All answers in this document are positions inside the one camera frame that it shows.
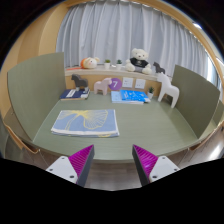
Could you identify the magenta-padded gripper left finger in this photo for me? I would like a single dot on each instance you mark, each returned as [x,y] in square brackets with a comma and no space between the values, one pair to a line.
[63,166]

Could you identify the ceiling light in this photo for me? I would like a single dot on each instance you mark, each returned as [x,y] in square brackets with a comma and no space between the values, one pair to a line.
[197,25]

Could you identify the navy blue book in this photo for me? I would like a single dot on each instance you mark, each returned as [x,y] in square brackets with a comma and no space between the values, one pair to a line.
[71,94]

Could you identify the large white horse figurine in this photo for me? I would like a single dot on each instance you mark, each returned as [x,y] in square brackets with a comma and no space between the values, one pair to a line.
[166,88]

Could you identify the white wall socket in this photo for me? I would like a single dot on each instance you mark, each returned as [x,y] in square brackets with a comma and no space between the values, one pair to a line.
[140,83]
[127,82]

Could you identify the small dark horse figurine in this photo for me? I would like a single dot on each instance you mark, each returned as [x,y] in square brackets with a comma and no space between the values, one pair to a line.
[158,68]

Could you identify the purple round disc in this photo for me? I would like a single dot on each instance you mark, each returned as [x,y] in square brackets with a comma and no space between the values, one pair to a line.
[116,84]

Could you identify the green desk partition panel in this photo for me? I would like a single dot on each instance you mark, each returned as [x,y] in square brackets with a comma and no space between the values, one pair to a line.
[36,90]
[196,96]

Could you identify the small potted plant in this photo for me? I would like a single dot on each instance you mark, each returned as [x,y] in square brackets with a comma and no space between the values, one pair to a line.
[151,94]
[119,65]
[107,65]

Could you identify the light grey curtain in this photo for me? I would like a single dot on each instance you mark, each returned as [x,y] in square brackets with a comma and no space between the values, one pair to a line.
[116,30]

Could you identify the wooden desk shelf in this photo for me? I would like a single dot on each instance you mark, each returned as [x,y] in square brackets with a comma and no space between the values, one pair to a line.
[100,72]

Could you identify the pink horse figurine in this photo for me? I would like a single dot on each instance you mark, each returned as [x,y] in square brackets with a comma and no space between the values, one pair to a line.
[101,86]

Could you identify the blue towel with yellow print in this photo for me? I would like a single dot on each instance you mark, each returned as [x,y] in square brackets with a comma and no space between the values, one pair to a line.
[85,123]

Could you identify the light blue book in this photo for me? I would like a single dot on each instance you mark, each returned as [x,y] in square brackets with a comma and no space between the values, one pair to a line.
[115,97]

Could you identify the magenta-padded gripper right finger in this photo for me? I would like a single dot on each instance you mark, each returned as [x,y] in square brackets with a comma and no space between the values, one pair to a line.
[160,166]

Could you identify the orange and cream plush toy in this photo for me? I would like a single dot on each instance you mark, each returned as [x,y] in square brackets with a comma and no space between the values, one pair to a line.
[90,62]

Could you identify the dark grey horse figurine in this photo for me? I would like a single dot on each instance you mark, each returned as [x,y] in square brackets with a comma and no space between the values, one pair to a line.
[79,81]

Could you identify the white teddy bear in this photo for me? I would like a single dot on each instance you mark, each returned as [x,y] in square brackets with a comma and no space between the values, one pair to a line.
[139,61]

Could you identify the bright blue book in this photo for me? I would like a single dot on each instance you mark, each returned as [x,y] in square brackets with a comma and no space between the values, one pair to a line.
[133,95]

